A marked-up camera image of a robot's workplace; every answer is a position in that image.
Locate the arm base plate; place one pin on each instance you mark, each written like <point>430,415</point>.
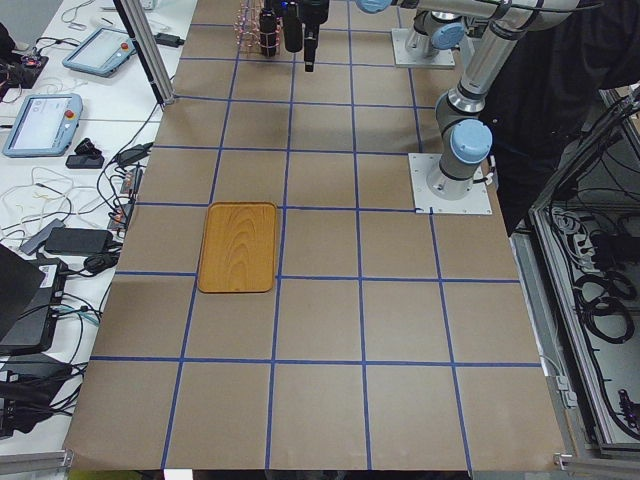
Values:
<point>435,193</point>
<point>414,50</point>

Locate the copper wire bottle basket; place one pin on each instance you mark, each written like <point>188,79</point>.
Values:
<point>246,27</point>

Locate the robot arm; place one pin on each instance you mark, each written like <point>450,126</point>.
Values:
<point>466,140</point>
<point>440,26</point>

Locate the teach pendant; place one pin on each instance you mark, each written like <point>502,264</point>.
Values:
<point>45,126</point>
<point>102,53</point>

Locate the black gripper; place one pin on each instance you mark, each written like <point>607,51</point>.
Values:
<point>314,17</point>

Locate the teach pendant far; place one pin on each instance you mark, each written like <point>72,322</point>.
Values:
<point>102,53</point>

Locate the wooden serving tray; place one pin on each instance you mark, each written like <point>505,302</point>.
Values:
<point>238,251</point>

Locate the dark wine bottle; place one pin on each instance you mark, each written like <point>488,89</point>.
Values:
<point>268,29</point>
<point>292,27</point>

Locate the metal equipment rack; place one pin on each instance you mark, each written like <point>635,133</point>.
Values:
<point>578,249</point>

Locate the black power adapter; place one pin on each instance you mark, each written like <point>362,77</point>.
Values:
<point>77,241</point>

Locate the aluminium frame post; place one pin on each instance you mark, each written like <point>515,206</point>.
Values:
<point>136,24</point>

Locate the black laptop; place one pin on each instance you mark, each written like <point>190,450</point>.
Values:
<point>30,292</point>

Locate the teach pendant near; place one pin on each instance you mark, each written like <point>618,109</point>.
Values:
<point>45,126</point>

